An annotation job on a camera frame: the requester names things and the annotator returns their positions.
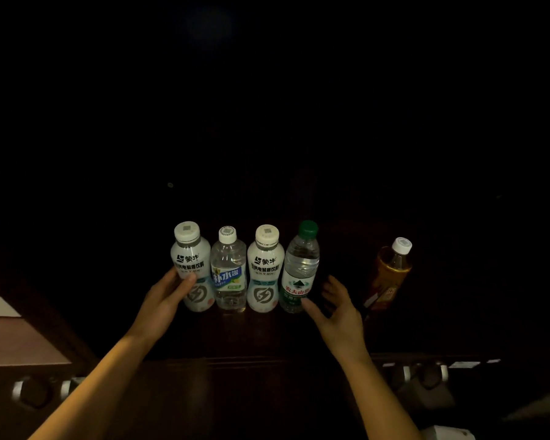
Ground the person's right hand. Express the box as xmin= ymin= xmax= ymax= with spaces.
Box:
xmin=301 ymin=275 xmax=371 ymax=365

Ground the person's left hand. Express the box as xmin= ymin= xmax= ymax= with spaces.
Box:
xmin=127 ymin=266 xmax=198 ymax=347

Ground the amber tea bottle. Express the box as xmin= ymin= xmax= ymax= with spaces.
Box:
xmin=362 ymin=236 xmax=414 ymax=313

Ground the green cap water bottle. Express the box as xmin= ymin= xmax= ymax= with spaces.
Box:
xmin=278 ymin=220 xmax=321 ymax=314

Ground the clear bottle white cap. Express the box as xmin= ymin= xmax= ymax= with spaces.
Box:
xmin=210 ymin=225 xmax=248 ymax=312

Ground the person's right forearm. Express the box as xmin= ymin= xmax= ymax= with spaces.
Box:
xmin=343 ymin=354 xmax=424 ymax=440

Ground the person's left forearm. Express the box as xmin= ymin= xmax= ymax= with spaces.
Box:
xmin=27 ymin=334 xmax=150 ymax=440

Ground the dark wooden cabinet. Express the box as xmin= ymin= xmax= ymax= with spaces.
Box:
xmin=0 ymin=0 xmax=550 ymax=440

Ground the white object at floor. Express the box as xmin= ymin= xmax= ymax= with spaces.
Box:
xmin=419 ymin=425 xmax=477 ymax=440

